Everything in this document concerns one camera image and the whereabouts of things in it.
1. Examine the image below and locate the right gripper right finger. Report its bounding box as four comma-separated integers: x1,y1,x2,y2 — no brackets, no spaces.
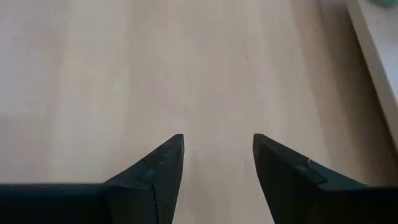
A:
253,133,373,224

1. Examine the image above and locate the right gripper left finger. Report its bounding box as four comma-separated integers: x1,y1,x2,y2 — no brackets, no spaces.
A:
104,134,185,224

